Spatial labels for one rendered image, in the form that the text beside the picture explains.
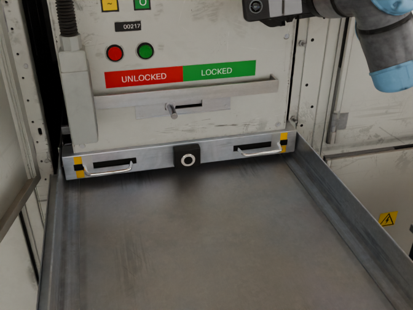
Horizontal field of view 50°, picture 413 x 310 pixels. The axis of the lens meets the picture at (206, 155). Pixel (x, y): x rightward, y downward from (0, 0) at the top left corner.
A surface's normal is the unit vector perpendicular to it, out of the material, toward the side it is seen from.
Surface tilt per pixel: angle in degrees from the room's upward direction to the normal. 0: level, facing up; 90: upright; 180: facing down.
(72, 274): 0
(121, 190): 0
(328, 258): 0
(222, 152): 90
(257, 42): 90
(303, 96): 90
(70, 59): 61
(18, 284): 90
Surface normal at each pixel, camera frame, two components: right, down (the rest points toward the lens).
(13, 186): 1.00, 0.02
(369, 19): -0.61, 0.58
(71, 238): 0.00, -0.86
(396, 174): 0.24, 0.51
